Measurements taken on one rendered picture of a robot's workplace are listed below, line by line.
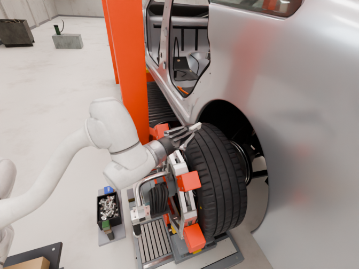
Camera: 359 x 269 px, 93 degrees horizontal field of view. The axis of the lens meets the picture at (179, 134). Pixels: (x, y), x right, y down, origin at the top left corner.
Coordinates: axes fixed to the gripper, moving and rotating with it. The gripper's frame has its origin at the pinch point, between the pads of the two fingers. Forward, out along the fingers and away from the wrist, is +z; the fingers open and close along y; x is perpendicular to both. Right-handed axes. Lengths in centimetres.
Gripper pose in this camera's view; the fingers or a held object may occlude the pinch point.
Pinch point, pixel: (195, 128)
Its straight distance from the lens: 76.6
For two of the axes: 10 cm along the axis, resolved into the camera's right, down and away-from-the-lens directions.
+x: 0.9, -7.5, -6.6
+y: 7.0, 5.2, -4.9
